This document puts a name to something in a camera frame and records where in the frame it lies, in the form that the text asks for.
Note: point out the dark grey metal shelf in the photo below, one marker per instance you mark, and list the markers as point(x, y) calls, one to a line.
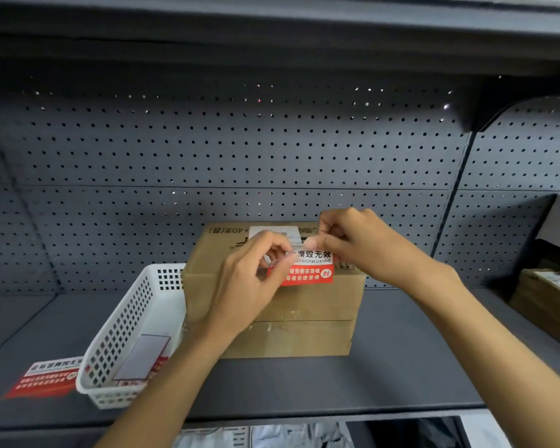
point(401, 368)

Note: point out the person's right thumb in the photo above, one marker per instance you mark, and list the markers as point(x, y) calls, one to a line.
point(318, 243)

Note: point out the red and white seal sticker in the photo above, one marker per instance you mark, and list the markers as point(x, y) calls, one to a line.
point(308, 270)
point(44, 378)

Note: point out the person's right hand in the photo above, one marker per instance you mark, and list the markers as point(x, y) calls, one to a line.
point(378, 247)

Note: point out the black package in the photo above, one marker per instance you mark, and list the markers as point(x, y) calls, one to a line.
point(410, 433)

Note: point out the white plastic packages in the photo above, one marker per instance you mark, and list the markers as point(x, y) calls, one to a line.
point(270, 436)

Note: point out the labelled brown cardboard box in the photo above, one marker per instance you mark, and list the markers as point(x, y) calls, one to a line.
point(543, 298)

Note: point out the white plastic basket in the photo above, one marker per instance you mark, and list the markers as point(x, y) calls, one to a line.
point(121, 331)

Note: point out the dark grey pegboard panel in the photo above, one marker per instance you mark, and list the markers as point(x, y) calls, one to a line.
point(214, 149)

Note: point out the white shipping label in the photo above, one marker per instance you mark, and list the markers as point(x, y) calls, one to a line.
point(261, 232)

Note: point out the person's left thumb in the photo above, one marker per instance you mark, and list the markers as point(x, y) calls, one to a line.
point(274, 271)

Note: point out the person's left forearm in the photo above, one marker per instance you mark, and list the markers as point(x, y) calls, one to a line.
point(168, 396)

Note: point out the person's right forearm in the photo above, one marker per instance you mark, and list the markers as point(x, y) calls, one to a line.
point(490, 359)

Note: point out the sticker backing sheet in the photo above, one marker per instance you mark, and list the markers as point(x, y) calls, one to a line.
point(142, 356)

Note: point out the person's left hand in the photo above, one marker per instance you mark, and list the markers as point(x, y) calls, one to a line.
point(238, 289)

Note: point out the dark grey shelf bracket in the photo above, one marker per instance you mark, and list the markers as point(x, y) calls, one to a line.
point(485, 109)

